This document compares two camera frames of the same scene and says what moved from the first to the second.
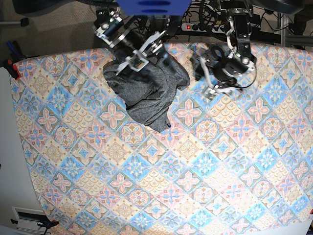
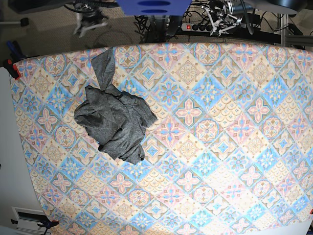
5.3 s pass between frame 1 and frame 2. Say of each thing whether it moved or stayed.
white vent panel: stayed
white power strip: stayed
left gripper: moved
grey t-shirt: moved
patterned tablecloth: stayed
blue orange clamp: stayed
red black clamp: stayed
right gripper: moved
